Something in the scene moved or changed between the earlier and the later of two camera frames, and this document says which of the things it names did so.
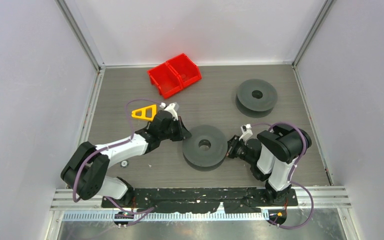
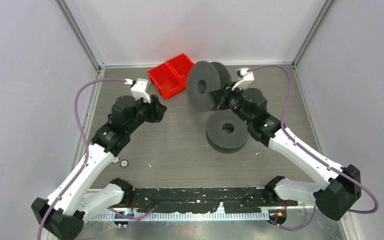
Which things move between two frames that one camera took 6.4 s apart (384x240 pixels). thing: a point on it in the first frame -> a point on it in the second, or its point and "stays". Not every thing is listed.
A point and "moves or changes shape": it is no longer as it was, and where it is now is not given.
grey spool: x=204 y=148 -> x=227 y=131
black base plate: x=198 y=200 stays
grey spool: x=255 y=98 moves or changes shape
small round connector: x=124 y=163 stays
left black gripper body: x=174 y=131 -> x=146 y=111
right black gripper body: x=237 y=148 -> x=230 y=99
